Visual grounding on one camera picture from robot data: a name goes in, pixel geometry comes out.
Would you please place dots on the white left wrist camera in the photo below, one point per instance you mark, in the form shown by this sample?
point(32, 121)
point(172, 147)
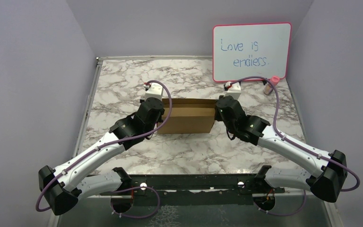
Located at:
point(153, 90)

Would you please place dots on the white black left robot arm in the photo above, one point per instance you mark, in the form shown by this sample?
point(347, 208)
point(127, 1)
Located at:
point(66, 184)

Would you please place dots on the pink lidded marker jar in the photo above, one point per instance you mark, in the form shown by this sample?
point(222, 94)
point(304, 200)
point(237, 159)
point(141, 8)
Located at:
point(269, 87)

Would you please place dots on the pink framed whiteboard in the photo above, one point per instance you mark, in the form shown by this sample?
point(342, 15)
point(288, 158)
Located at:
point(250, 50)

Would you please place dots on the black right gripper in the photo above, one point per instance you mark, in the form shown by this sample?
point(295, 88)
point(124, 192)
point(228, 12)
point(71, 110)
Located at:
point(216, 116)

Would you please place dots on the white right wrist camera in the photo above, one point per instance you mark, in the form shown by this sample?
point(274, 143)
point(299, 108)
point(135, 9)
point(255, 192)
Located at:
point(232, 89)

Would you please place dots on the aluminium front frame rail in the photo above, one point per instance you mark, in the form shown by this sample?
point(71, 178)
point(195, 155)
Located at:
point(293, 208)

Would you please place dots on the brown cardboard box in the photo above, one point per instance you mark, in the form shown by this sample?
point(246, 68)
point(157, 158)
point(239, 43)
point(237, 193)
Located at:
point(189, 116)

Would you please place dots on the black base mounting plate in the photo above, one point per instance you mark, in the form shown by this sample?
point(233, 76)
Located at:
point(192, 190)

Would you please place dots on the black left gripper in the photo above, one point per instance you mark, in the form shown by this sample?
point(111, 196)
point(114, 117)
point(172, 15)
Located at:
point(160, 119)

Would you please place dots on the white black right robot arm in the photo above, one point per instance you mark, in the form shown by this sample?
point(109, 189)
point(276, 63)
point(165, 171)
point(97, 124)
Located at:
point(321, 173)

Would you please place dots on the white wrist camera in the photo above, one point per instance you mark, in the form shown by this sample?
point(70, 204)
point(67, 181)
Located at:
point(153, 90)
point(232, 89)

